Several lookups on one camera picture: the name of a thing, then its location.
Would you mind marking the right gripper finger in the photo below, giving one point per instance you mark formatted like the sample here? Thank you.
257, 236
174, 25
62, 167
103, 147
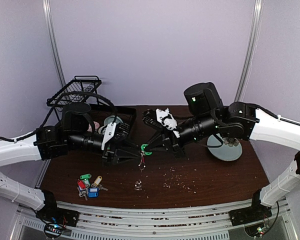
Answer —
158, 149
155, 140

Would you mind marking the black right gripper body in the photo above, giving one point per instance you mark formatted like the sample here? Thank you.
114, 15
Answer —
175, 144

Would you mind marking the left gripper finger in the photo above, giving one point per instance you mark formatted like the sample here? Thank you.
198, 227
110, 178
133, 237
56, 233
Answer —
128, 145
121, 156

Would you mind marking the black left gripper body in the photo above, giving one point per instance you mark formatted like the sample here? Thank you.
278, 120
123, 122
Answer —
108, 151

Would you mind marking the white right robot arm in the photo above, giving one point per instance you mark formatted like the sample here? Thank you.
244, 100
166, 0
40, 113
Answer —
239, 120

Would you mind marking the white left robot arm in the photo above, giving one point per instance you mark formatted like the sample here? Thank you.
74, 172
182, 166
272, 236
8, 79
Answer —
75, 131

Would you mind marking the silver keys bunch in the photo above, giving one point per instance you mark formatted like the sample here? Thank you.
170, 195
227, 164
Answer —
84, 194

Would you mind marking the yellow blue patterned bowl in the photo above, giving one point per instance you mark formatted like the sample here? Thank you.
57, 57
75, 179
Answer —
102, 130

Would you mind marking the light blue bowl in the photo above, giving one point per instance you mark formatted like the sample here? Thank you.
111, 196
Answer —
108, 121

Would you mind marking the red patterned bowl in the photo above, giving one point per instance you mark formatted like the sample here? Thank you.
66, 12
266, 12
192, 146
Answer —
95, 126

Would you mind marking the blue key tag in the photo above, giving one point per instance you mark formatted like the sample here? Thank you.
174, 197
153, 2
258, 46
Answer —
93, 192

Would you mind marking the light blue flower plate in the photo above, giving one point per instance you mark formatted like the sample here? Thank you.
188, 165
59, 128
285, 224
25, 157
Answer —
225, 149

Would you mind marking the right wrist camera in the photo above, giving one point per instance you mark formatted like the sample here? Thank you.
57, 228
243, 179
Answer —
160, 119

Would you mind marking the black wire dish rack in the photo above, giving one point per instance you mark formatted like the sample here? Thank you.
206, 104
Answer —
99, 108

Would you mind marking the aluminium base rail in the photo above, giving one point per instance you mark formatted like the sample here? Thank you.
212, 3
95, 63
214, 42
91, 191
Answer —
210, 222

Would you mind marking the left aluminium wall post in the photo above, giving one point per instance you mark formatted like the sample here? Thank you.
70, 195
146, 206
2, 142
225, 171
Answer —
53, 42

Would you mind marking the aluminium wall post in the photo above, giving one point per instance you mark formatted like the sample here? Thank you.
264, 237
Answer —
53, 42
250, 51

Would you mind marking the right aluminium wall post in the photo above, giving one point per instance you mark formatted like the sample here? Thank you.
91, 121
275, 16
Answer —
250, 51

